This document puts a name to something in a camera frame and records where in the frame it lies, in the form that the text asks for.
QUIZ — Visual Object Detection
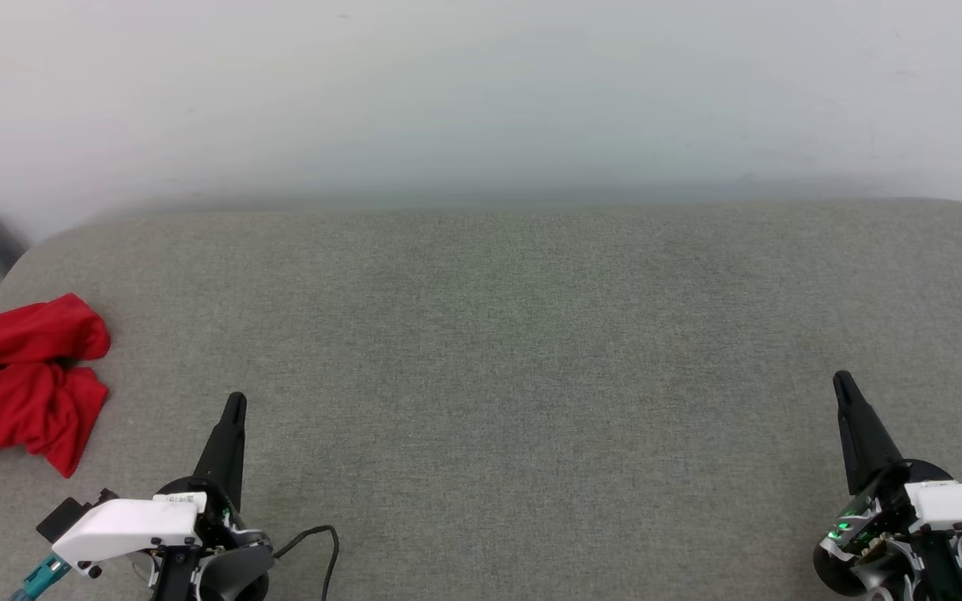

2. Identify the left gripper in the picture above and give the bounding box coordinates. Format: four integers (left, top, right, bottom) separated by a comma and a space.
151, 391, 275, 601

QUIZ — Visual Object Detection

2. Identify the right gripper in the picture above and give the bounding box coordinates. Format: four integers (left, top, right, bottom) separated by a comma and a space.
813, 371, 962, 601

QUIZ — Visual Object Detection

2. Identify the red and white shirt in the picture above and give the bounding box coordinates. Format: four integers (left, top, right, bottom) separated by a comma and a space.
0, 292, 112, 510

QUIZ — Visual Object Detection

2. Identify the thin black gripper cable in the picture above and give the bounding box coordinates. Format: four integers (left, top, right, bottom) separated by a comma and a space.
271, 523, 341, 601

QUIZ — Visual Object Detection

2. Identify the black cable with teal plug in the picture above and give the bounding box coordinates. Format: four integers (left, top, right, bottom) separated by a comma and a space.
8, 554, 73, 601

